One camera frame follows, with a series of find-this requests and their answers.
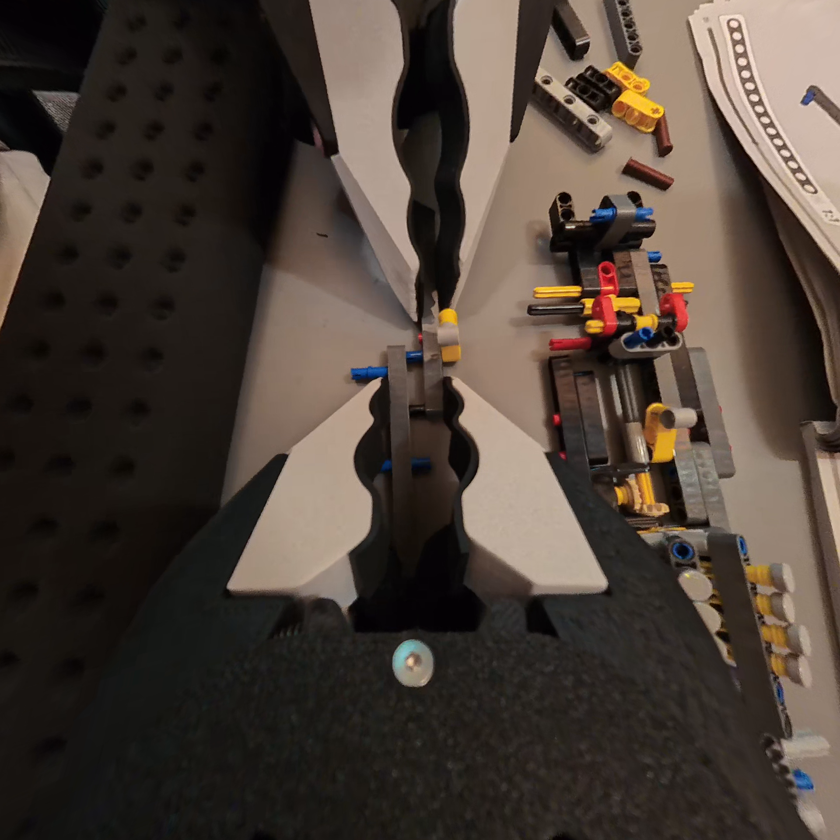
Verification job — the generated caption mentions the black lego beam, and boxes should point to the black lego beam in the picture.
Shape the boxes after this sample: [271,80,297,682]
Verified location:
[551,0,592,61]

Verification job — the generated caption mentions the black lego connector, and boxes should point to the black lego connector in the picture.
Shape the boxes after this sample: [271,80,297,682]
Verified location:
[566,66,621,109]

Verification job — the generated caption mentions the dark grey short lego beam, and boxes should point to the dark grey short lego beam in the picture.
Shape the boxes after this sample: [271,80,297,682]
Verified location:
[604,0,643,70]

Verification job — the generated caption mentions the partly built lego chassis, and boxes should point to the partly built lego chassis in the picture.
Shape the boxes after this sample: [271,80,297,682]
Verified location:
[528,190,829,834]

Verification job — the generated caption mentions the yellow lego connector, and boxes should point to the yellow lego connector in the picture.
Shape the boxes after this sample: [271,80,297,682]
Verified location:
[604,61,665,135]

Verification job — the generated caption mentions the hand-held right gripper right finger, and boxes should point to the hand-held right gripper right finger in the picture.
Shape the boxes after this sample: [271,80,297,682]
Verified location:
[443,377,608,602]

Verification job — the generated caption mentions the open instruction booklet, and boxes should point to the open instruction booklet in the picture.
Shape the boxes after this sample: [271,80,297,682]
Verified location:
[688,0,840,788]

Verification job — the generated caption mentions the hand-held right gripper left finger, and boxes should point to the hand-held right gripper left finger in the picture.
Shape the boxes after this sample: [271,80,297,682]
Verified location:
[226,379,388,599]

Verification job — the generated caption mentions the light grey lego beam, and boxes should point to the light grey lego beam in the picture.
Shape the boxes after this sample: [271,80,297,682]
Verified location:
[533,69,614,153]

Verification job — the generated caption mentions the black dimpled mat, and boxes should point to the black dimpled mat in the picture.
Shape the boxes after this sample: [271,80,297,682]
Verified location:
[0,0,316,808]

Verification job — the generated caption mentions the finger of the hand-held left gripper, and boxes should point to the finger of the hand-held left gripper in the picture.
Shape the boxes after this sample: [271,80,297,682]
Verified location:
[308,0,425,324]
[435,0,521,307]

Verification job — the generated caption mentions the long dark grey lego beam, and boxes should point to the long dark grey lego beam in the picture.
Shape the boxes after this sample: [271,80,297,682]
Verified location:
[386,344,419,578]

